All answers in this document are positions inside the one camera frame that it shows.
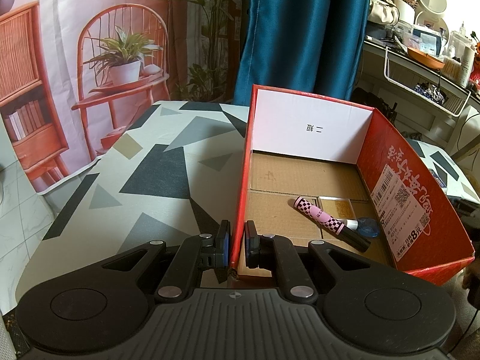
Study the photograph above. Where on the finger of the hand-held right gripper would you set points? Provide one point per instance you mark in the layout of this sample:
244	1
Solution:
467	212

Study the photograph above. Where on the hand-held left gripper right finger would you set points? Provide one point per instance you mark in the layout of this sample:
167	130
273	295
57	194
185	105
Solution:
248	245

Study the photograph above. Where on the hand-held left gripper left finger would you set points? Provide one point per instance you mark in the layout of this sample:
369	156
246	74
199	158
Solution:
225	243

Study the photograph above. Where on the pink black checkered tube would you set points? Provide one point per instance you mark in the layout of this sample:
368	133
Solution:
318	213

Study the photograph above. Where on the gold eyeshadow clear case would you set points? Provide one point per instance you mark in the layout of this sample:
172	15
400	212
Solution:
337	206

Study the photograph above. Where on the red cardboard box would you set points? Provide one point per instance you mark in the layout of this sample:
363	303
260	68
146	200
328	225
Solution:
390	146

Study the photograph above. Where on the geometric patterned tablecloth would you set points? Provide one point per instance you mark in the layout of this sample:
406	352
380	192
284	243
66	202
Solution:
150	165

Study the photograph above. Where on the red vase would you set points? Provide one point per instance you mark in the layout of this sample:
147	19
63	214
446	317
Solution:
476	77

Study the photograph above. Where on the cotton swab container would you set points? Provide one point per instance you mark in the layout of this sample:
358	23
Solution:
452	69

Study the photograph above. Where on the orange bowl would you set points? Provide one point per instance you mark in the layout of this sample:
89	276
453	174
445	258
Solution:
425	58

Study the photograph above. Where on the clear acrylic organizer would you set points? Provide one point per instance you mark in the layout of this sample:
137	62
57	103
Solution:
461	43

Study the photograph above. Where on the dressing table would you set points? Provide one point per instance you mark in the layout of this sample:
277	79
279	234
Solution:
375	67

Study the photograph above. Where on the blue white packet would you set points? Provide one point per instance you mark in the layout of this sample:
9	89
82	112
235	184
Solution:
427	39

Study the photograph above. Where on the white brush holder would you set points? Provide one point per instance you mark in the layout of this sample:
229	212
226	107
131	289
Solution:
403	11

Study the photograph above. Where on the blue curtain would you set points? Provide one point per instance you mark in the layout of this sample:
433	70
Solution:
300	26

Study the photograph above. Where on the printed pink furniture backdrop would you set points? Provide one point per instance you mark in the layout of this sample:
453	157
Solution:
56	45

